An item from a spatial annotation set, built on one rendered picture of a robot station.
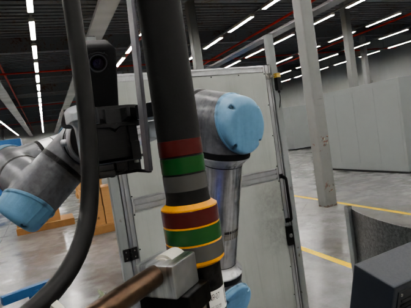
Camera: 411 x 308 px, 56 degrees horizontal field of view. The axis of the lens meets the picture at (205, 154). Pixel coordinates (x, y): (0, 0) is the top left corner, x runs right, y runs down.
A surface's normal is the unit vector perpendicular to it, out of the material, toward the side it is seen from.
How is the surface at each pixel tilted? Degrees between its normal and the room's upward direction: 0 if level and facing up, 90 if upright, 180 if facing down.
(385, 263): 15
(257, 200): 90
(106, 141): 90
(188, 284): 90
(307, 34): 90
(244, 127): 98
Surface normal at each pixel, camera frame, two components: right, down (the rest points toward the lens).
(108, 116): 0.44, -0.02
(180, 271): 0.88, -0.11
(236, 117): 0.67, 0.09
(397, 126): -0.91, 0.15
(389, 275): -0.02, -0.96
